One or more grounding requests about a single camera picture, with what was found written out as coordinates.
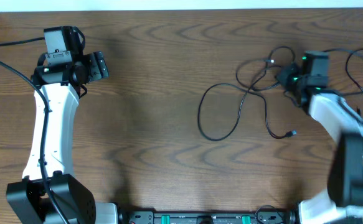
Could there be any black cable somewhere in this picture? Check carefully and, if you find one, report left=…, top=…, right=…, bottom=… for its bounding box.
left=323, top=47, right=363, bottom=108
left=197, top=45, right=298, bottom=142

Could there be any left camera cable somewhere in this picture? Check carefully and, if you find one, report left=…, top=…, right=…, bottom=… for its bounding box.
left=0, top=35, right=68, bottom=224

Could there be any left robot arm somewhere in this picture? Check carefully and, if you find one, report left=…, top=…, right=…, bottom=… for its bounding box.
left=6, top=26, right=118, bottom=223

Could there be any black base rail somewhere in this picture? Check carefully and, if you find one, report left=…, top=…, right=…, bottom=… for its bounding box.
left=118, top=205, right=299, bottom=224

